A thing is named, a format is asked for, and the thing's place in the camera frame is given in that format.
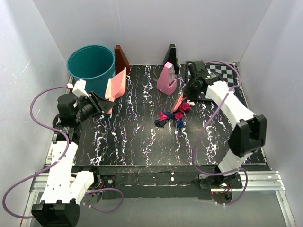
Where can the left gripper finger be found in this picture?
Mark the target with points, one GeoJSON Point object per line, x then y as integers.
{"type": "Point", "coordinates": [97, 98]}
{"type": "Point", "coordinates": [106, 106]}

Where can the pink hand brush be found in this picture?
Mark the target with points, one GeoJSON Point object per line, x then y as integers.
{"type": "Point", "coordinates": [178, 102]}

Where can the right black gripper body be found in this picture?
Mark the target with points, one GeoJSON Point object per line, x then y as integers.
{"type": "Point", "coordinates": [190, 91]}

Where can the white paper scrap right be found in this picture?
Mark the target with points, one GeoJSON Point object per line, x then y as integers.
{"type": "Point", "coordinates": [191, 103]}

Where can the black metronome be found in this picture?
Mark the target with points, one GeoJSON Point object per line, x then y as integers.
{"type": "Point", "coordinates": [171, 55]}

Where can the blue paper scrap centre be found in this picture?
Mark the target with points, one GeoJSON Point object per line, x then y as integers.
{"type": "Point", "coordinates": [169, 115]}

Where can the pink metronome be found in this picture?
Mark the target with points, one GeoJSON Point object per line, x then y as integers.
{"type": "Point", "coordinates": [167, 82]}

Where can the brown wooden metronome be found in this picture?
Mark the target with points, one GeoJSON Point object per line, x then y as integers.
{"type": "Point", "coordinates": [121, 60]}

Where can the magenta paper scrap left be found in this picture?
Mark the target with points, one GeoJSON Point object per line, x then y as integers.
{"type": "Point", "coordinates": [163, 117]}

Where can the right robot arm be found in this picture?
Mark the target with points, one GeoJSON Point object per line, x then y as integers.
{"type": "Point", "coordinates": [248, 129]}

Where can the blue scrap far right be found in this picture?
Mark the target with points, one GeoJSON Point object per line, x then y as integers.
{"type": "Point", "coordinates": [179, 124]}

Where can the dark scrap near dustpan handle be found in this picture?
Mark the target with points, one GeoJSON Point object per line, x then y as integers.
{"type": "Point", "coordinates": [159, 123]}

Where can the pink dustpan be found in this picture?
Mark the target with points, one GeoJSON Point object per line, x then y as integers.
{"type": "Point", "coordinates": [116, 86]}

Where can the teal plastic waste bin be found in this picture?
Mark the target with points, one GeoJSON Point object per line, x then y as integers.
{"type": "Point", "coordinates": [94, 64]}

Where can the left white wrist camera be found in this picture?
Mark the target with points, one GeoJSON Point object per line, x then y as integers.
{"type": "Point", "coordinates": [78, 89]}

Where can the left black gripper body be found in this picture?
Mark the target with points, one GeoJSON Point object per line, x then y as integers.
{"type": "Point", "coordinates": [89, 107]}

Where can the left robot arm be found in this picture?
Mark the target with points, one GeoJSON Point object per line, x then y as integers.
{"type": "Point", "coordinates": [59, 205]}

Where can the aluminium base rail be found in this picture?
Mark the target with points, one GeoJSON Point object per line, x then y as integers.
{"type": "Point", "coordinates": [257, 181]}

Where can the magenta paper scrap right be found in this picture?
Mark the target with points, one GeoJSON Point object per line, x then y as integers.
{"type": "Point", "coordinates": [184, 107]}

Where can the magenta paper scrap small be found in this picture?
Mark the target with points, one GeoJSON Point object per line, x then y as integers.
{"type": "Point", "coordinates": [178, 115]}

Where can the black white chessboard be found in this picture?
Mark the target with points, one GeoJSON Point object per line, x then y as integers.
{"type": "Point", "coordinates": [211, 72]}

